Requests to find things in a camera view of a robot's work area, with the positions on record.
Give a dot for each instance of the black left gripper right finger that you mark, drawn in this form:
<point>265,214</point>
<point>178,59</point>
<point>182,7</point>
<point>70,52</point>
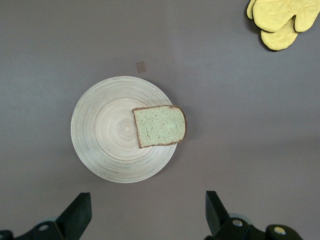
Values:
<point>216,215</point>

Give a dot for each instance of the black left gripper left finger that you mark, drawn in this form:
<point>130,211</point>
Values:
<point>77,215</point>

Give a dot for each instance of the round light wooden plate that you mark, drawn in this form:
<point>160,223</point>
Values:
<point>105,130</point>

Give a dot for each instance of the brown-crusted bread slice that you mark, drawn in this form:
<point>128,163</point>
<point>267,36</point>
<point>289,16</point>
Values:
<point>160,126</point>

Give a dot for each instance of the small rectangular tape mark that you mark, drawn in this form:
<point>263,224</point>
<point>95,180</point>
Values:
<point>141,67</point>

